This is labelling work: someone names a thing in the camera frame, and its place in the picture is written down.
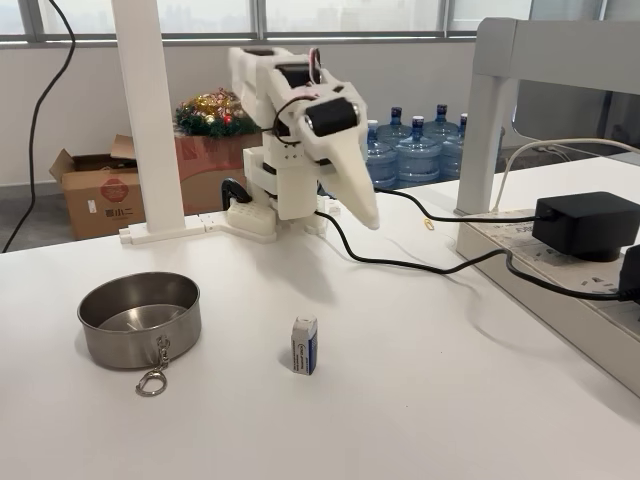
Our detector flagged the blue water jug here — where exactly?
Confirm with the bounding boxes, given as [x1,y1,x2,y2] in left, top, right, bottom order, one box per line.
[424,103,462,147]
[441,112,507,182]
[365,119,400,191]
[375,105,417,147]
[394,114,445,187]

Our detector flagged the black power adapter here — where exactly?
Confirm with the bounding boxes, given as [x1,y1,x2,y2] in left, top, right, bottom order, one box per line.
[531,190,636,263]

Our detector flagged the metal keychain clasp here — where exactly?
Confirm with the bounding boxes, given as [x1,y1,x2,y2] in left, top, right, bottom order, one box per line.
[134,334,172,399]

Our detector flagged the red white black servo wire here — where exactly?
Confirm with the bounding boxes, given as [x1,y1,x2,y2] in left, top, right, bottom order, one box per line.
[272,46,325,147]

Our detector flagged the black table clamp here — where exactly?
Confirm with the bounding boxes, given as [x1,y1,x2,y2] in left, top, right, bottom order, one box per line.
[221,177,252,212]

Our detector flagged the red cardboard box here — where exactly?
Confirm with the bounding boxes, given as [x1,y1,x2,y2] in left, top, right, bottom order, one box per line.
[173,134,265,215]

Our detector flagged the small white and blue box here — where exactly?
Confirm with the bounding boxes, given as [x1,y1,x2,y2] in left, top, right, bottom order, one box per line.
[290,314,319,376]

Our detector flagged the brown cardboard box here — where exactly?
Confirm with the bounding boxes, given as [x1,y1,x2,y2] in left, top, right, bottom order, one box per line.
[48,133,150,242]

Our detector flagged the metal bowl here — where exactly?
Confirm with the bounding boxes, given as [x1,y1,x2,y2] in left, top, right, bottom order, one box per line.
[76,271,203,371]

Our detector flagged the black power cable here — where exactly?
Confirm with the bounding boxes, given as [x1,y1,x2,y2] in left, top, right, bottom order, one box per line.
[373,186,551,222]
[313,209,626,303]

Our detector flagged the black hanging cable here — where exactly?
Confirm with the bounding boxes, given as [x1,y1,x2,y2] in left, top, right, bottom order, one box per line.
[0,0,77,254]

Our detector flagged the white desk shelf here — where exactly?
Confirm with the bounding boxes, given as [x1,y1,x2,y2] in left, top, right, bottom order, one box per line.
[454,16,640,242]

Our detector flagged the white cable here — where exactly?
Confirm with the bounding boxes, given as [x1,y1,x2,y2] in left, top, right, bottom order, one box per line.
[491,138,640,213]

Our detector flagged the white power strip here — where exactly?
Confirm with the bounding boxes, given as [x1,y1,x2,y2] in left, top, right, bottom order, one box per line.
[456,208,640,397]

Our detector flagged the white stand post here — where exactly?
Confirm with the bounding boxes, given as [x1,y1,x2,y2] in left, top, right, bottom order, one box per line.
[110,0,229,247]

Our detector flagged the black plug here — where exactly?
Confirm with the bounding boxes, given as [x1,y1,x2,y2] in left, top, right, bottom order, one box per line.
[618,246,640,302]

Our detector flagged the green Christmas wreath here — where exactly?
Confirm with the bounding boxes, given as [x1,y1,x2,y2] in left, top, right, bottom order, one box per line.
[173,86,265,142]

